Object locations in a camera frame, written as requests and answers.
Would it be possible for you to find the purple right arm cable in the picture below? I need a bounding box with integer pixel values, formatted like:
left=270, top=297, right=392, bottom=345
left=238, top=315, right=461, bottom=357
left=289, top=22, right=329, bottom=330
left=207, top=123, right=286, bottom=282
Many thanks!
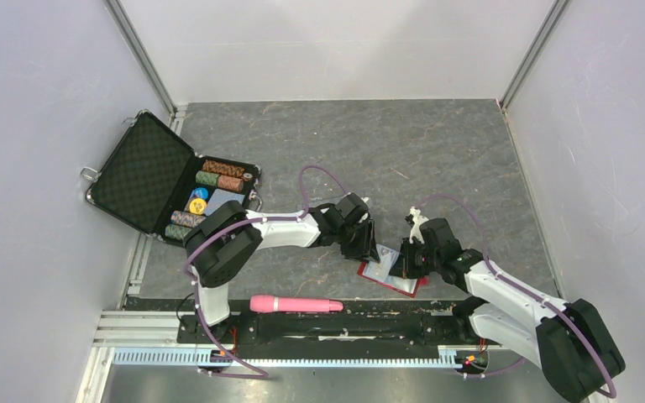
left=417, top=193, right=618, bottom=400

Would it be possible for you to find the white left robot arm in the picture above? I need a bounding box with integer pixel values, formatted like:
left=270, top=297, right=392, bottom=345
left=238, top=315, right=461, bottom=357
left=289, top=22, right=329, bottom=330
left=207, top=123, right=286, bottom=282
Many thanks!
left=182, top=193, right=380, bottom=342

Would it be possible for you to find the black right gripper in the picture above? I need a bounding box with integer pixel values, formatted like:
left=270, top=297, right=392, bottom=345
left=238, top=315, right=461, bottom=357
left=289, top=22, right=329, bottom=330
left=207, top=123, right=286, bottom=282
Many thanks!
left=389, top=238, right=441, bottom=280

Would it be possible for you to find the blue playing card deck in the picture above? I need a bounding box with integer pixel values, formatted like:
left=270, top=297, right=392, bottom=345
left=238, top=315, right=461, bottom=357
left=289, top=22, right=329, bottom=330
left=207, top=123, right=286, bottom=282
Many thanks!
left=206, top=189, right=244, bottom=211

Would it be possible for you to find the black poker chip case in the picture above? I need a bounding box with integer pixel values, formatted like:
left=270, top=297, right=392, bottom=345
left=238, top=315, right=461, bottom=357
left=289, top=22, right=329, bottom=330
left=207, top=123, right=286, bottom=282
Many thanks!
left=85, top=110, right=262, bottom=246

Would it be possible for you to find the green and brown chip stack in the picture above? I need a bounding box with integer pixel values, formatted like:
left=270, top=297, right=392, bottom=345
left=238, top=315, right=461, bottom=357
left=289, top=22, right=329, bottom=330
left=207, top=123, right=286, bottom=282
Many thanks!
left=195, top=170, right=244, bottom=192

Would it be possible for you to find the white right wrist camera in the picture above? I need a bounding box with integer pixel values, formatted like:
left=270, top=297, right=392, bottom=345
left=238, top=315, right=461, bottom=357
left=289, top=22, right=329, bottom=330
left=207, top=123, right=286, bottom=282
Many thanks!
left=405, top=207, right=428, bottom=244

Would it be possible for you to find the clear plastic card box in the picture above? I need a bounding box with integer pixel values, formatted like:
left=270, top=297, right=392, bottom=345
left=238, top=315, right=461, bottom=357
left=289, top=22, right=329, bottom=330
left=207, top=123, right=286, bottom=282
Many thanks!
left=307, top=192, right=370, bottom=207

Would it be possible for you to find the toothed aluminium rail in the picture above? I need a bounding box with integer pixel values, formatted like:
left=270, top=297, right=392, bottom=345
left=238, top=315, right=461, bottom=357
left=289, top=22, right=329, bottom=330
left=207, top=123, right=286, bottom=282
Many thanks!
left=112, top=347, right=473, bottom=369

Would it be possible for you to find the blue poker chip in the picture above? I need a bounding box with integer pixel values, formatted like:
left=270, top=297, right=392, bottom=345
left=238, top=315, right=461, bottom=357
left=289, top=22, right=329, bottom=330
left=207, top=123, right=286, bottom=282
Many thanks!
left=191, top=187, right=209, bottom=200

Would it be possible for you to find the brown poker chip stack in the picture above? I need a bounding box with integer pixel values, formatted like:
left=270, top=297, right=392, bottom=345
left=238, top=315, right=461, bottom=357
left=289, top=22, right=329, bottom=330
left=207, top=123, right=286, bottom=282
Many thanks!
left=202, top=160, right=246, bottom=179

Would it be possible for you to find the silver VIP card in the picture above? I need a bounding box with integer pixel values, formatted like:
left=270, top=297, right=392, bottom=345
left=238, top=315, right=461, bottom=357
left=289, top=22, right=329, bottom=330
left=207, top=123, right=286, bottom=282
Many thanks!
left=375, top=244, right=400, bottom=278

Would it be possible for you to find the aluminium frame post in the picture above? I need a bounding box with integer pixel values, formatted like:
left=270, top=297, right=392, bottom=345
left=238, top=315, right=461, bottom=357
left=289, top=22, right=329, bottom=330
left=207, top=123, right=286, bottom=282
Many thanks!
left=498, top=0, right=571, bottom=114
left=104, top=0, right=177, bottom=117

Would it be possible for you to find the green poker chip stack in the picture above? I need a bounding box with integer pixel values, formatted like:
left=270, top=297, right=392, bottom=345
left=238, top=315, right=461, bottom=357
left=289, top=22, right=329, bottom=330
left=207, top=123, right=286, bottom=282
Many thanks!
left=164, top=224, right=191, bottom=241

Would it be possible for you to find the left aluminium frame post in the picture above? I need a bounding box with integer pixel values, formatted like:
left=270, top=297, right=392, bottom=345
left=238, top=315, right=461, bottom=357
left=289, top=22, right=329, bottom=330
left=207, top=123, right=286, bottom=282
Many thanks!
left=104, top=0, right=177, bottom=117

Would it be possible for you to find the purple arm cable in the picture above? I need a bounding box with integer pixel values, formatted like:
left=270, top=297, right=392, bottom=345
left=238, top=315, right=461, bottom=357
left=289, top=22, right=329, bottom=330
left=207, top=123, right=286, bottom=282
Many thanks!
left=417, top=193, right=618, bottom=400
left=180, top=165, right=351, bottom=381

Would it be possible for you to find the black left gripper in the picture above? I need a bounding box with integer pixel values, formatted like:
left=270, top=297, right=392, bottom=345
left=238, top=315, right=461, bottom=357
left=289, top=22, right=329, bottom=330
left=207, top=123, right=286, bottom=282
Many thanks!
left=336, top=218, right=380, bottom=264

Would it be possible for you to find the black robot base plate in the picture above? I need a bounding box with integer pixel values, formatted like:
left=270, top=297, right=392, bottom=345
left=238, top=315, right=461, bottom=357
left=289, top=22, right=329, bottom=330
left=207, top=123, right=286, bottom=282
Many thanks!
left=177, top=299, right=508, bottom=360

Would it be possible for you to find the right aluminium frame post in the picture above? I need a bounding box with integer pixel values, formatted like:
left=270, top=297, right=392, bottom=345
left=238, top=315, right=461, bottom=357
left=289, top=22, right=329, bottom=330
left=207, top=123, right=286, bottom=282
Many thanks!
left=498, top=0, right=571, bottom=114

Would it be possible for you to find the pink cylindrical wand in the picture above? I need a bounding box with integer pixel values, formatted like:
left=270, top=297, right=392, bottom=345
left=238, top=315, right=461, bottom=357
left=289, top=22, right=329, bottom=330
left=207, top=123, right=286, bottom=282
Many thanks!
left=249, top=295, right=343, bottom=313

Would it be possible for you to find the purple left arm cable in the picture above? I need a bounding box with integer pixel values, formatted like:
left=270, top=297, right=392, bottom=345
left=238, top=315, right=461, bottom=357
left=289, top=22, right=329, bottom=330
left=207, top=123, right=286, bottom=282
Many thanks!
left=180, top=165, right=351, bottom=381

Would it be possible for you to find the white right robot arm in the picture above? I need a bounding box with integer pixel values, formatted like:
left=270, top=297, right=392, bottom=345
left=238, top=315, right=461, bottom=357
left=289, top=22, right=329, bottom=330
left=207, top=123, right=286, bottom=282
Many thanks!
left=391, top=209, right=627, bottom=402

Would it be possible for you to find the red leather card holder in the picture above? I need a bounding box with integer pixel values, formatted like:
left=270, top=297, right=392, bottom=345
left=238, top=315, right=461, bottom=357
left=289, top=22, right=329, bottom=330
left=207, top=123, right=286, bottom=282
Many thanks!
left=357, top=244, right=427, bottom=298

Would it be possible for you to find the purple poker chip stack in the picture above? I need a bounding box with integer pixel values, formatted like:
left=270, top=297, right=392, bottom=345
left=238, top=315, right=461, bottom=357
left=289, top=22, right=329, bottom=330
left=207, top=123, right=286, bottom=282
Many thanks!
left=170, top=211, right=206, bottom=228

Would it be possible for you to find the yellow poker chip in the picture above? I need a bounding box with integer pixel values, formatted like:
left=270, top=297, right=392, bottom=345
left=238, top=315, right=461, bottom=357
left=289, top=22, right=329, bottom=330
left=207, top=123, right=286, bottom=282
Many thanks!
left=187, top=197, right=207, bottom=216

